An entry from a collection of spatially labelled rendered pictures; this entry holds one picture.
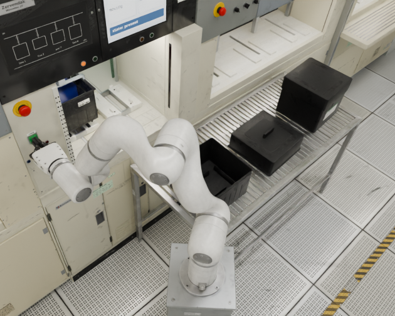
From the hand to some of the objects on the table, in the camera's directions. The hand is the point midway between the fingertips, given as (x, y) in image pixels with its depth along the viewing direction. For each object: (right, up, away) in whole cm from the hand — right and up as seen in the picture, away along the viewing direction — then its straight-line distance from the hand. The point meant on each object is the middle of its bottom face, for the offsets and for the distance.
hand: (37, 142), depth 145 cm
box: (+126, +23, +91) cm, 158 cm away
